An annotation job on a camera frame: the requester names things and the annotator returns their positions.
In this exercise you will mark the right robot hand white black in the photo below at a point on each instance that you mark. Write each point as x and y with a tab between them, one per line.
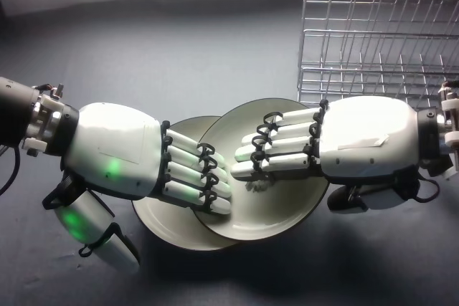
369	141

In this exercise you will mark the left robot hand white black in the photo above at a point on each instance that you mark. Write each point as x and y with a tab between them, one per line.
114	152

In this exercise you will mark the white plate with ink print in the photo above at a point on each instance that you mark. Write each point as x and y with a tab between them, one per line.
161	220
279	213

